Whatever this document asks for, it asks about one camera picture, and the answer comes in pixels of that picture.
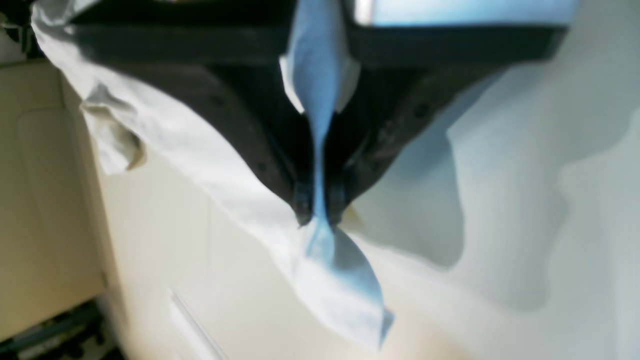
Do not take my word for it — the white t-shirt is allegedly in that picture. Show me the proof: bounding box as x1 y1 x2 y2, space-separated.
32 0 639 360

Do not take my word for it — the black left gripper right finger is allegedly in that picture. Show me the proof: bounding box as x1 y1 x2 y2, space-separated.
325 0 569 226

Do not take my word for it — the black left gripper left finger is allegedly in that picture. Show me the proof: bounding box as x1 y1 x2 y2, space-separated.
70 0 314 225

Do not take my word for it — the grey bin with tools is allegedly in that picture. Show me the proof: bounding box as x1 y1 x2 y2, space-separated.
0 300 126 360

